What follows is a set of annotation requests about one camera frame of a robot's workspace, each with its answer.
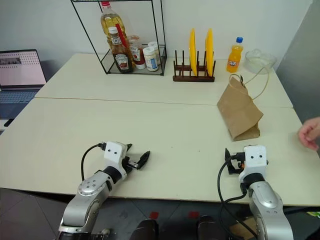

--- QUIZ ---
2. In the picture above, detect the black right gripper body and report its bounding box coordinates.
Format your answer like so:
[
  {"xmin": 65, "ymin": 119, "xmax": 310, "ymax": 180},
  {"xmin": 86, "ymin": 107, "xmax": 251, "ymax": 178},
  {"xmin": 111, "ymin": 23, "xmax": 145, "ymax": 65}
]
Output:
[{"xmin": 230, "ymin": 150, "xmax": 247, "ymax": 172}]

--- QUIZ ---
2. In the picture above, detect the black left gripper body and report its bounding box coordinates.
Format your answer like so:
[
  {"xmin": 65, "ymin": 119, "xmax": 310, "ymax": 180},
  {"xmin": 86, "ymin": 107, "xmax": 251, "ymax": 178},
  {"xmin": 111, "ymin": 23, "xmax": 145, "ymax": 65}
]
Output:
[{"xmin": 121, "ymin": 149, "xmax": 141, "ymax": 174}]

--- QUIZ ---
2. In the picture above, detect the brown paper bag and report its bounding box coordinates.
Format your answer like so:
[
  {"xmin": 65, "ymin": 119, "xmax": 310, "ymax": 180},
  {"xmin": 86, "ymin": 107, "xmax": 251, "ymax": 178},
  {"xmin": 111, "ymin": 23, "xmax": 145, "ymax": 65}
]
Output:
[{"xmin": 216, "ymin": 65, "xmax": 273, "ymax": 143}]

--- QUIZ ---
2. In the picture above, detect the person's bare hand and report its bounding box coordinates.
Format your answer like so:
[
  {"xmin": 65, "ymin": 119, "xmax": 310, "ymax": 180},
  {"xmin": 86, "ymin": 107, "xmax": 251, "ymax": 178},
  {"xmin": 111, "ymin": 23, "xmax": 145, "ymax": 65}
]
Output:
[{"xmin": 297, "ymin": 117, "xmax": 320, "ymax": 152}]

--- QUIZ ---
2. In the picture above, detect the dark rounded shape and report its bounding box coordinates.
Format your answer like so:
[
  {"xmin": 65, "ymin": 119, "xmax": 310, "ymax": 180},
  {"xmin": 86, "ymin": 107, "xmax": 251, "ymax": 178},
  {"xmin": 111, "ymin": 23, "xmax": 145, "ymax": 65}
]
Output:
[
  {"xmin": 198, "ymin": 215, "xmax": 221, "ymax": 240},
  {"xmin": 131, "ymin": 218, "xmax": 160, "ymax": 240}
]

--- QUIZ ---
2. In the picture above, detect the dark wooden dish rack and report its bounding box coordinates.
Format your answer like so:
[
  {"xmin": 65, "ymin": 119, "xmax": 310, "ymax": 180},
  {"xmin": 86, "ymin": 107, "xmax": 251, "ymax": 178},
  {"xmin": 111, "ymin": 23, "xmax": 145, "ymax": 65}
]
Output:
[{"xmin": 172, "ymin": 49, "xmax": 216, "ymax": 83}]

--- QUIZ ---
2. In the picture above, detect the glass ketchup bottle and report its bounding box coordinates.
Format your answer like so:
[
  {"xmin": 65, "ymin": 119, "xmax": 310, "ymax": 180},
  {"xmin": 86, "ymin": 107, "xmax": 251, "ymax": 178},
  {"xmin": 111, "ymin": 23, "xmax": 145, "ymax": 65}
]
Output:
[{"xmin": 108, "ymin": 26, "xmax": 134, "ymax": 74}]

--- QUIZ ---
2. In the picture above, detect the white lidded seasoning jar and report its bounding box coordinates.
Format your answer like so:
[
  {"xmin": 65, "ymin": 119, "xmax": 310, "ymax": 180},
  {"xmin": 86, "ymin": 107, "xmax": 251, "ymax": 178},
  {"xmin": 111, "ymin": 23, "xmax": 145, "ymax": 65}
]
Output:
[
  {"xmin": 142, "ymin": 46, "xmax": 160, "ymax": 72},
  {"xmin": 147, "ymin": 41, "xmax": 161, "ymax": 66}
]

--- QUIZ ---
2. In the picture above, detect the green printed packet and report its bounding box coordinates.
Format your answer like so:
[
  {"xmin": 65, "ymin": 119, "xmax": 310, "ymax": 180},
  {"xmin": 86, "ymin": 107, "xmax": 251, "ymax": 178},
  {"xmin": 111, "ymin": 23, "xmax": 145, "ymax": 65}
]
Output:
[{"xmin": 306, "ymin": 210, "xmax": 320, "ymax": 221}]

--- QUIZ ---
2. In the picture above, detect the red squeeze ketchup bottle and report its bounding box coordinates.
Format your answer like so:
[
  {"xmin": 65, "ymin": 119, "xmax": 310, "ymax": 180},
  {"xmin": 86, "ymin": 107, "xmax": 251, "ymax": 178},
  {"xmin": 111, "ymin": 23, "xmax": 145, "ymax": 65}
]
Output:
[{"xmin": 128, "ymin": 34, "xmax": 147, "ymax": 70}]

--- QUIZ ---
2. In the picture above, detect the orange soda bottle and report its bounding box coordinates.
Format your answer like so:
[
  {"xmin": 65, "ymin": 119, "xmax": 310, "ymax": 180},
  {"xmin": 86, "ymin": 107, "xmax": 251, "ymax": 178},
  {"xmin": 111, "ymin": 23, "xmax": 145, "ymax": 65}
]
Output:
[{"xmin": 225, "ymin": 36, "xmax": 244, "ymax": 74}]

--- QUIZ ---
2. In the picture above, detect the yellow plate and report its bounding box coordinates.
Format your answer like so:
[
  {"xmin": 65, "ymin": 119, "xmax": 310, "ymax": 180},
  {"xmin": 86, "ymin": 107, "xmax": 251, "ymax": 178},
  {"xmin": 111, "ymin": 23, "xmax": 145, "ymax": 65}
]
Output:
[
  {"xmin": 188, "ymin": 27, "xmax": 199, "ymax": 77},
  {"xmin": 205, "ymin": 27, "xmax": 216, "ymax": 76}
]

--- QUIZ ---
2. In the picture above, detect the large cooking oil bottle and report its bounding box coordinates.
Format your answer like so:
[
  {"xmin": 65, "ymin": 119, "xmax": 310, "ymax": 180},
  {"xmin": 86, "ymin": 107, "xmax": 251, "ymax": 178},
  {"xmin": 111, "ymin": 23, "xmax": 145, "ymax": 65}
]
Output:
[{"xmin": 100, "ymin": 1, "xmax": 129, "ymax": 51}]

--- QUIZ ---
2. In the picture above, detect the open laptop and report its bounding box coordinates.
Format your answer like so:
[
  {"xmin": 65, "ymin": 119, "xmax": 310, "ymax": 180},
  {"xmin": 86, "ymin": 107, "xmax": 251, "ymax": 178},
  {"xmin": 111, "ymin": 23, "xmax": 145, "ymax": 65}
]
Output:
[{"xmin": 0, "ymin": 48, "xmax": 48, "ymax": 120}]

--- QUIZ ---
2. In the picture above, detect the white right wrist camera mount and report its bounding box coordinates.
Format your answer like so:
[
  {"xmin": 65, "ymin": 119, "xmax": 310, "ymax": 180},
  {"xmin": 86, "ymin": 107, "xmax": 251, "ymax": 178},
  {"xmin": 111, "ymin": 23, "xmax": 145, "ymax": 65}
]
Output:
[{"xmin": 237, "ymin": 145, "xmax": 269, "ymax": 183}]

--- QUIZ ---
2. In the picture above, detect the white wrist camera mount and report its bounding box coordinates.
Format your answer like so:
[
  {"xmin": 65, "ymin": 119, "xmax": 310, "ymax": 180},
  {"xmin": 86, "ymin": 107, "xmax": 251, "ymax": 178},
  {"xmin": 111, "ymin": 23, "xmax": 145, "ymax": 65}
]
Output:
[
  {"xmin": 103, "ymin": 141, "xmax": 129, "ymax": 181},
  {"xmin": 237, "ymin": 145, "xmax": 269, "ymax": 183}
]

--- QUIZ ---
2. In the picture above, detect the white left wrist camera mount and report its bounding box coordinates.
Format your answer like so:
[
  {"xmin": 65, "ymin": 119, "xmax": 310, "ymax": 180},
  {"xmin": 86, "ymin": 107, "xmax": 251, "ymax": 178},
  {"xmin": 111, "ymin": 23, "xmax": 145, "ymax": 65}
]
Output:
[{"xmin": 103, "ymin": 141, "xmax": 129, "ymax": 181}]

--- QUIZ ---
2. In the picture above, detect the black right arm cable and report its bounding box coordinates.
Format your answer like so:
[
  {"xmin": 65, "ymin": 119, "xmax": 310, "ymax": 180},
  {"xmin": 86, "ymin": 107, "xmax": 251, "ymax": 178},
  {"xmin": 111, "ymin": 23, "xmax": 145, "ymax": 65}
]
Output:
[{"xmin": 217, "ymin": 159, "xmax": 259, "ymax": 239}]

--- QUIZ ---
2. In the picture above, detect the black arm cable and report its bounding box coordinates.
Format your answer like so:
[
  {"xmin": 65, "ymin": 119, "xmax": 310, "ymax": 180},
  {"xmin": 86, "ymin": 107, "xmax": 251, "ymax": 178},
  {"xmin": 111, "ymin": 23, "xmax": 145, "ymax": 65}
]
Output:
[
  {"xmin": 217, "ymin": 159, "xmax": 259, "ymax": 239},
  {"xmin": 80, "ymin": 142, "xmax": 106, "ymax": 181}
]

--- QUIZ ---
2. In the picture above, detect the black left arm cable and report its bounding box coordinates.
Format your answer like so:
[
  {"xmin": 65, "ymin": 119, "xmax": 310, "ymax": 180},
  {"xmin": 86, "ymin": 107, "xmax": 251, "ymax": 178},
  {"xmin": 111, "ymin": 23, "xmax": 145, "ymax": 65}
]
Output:
[{"xmin": 80, "ymin": 142, "xmax": 106, "ymax": 181}]

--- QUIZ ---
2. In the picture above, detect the black wire shelf rack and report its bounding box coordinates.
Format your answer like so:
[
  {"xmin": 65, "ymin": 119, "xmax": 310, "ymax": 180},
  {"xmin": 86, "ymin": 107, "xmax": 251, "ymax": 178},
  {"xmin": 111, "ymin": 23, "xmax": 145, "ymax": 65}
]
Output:
[{"xmin": 70, "ymin": 0, "xmax": 168, "ymax": 77}]

